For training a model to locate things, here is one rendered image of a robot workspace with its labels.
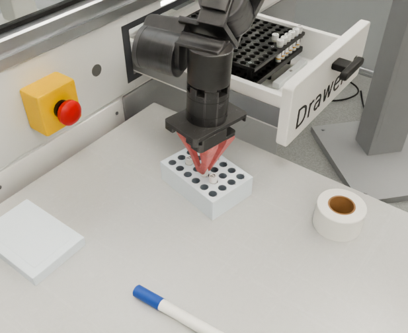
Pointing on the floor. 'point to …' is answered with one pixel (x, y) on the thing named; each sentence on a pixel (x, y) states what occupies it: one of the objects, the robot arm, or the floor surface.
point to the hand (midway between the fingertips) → (204, 166)
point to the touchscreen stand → (386, 116)
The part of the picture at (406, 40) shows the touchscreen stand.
